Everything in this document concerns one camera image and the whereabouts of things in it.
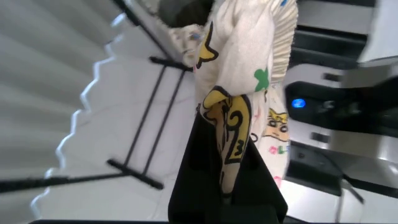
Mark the black clothes rack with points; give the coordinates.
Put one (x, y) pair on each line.
(136, 175)

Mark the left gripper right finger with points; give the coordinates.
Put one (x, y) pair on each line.
(258, 193)

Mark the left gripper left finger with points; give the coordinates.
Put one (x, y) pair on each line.
(199, 180)

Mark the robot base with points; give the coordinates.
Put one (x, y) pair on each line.
(342, 105)

